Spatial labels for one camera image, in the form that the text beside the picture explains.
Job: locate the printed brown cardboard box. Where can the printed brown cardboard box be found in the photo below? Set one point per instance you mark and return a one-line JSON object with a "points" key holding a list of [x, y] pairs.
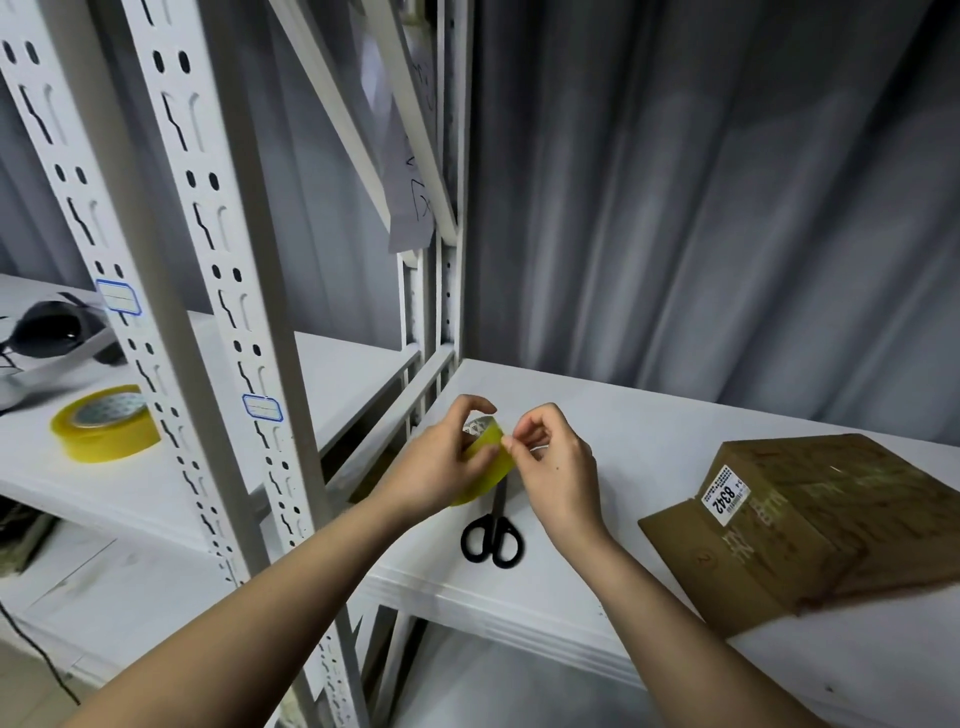
{"points": [[810, 525]]}

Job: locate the white metal shelf rack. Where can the white metal shelf rack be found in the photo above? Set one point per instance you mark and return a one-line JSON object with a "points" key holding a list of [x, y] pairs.
{"points": [[210, 225]]}

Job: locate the person's right forearm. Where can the person's right forearm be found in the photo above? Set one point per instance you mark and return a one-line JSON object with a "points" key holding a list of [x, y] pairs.
{"points": [[690, 645]]}

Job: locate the black device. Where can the black device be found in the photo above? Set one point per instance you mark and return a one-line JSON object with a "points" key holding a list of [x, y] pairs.
{"points": [[53, 327]]}

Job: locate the person's left hand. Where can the person's left hand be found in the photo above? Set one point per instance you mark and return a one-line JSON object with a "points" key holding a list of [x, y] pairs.
{"points": [[435, 468]]}

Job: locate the yellow tape roll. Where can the yellow tape roll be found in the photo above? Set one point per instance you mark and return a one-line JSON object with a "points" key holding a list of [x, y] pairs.
{"points": [[489, 474], [105, 428]]}

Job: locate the blue rack label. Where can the blue rack label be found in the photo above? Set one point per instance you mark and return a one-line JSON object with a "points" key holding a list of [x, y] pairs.
{"points": [[263, 408], [119, 297]]}

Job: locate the person's right hand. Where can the person's right hand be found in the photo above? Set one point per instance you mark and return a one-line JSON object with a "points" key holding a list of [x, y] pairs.
{"points": [[558, 480]]}

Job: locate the person's left forearm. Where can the person's left forearm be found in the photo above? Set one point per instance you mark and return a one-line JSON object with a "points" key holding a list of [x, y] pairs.
{"points": [[240, 645]]}

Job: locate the black scissors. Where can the black scissors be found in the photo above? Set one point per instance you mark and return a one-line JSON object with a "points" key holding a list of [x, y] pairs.
{"points": [[492, 540]]}

